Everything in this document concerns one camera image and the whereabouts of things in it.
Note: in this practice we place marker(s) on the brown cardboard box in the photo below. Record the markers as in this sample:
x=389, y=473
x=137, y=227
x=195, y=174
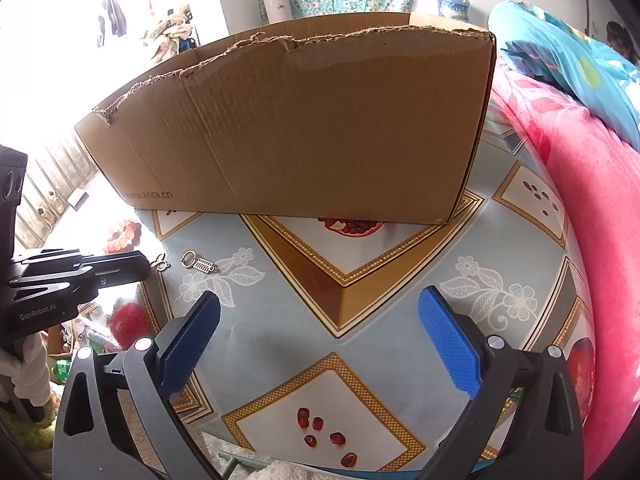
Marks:
x=300, y=135

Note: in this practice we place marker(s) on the pink floral blanket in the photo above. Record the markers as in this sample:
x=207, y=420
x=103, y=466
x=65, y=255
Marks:
x=600, y=235

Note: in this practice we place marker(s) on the white window railing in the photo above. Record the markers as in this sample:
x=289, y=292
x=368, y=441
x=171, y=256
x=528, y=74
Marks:
x=55, y=195

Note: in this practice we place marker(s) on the small cardboard box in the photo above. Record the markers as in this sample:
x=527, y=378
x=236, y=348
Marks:
x=78, y=199

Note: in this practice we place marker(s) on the gold butterfly pendant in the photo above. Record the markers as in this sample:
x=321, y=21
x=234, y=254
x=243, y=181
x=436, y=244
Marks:
x=160, y=262

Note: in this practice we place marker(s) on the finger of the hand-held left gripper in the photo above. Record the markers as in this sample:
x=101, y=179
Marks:
x=45, y=260
x=120, y=267

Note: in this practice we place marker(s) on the white paper roll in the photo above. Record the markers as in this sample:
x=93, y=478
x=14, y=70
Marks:
x=276, y=10

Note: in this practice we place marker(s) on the pile of clothes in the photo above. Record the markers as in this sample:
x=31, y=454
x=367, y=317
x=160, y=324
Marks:
x=170, y=32

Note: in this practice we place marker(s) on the fruit print tablecloth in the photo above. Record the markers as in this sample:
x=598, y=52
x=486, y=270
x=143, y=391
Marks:
x=280, y=310

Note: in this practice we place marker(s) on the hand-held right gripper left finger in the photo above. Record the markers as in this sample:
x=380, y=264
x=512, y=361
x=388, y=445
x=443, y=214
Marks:
x=192, y=345

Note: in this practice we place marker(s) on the hanging dark garment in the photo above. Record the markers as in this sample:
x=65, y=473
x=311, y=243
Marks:
x=114, y=15

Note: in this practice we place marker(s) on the person's left hand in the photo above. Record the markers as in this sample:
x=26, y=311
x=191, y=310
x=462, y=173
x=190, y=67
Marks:
x=27, y=365

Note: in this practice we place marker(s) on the blue printed quilt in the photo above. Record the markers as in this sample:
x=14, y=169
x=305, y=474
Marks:
x=565, y=60

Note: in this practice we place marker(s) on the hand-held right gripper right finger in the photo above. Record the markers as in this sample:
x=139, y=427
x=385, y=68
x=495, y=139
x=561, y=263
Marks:
x=450, y=340

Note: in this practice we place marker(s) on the blue water bottle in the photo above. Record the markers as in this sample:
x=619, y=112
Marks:
x=452, y=7

